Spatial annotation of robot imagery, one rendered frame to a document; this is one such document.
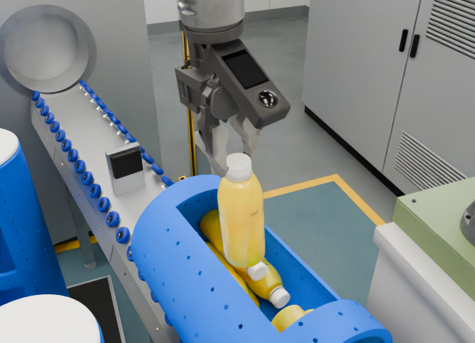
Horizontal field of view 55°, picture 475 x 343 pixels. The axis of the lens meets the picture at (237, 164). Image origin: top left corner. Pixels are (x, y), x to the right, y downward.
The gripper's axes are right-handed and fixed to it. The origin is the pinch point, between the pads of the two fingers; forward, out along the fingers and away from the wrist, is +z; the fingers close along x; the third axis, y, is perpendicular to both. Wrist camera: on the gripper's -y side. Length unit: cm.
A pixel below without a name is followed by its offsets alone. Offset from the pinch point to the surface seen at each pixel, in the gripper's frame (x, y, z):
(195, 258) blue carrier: 5.3, 8.1, 22.3
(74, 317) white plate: 26, 24, 37
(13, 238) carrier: 28, 90, 64
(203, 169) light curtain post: -39, 78, 65
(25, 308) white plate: 33, 33, 37
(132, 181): -7, 67, 46
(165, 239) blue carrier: 6.5, 17.1, 23.5
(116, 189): -2, 68, 47
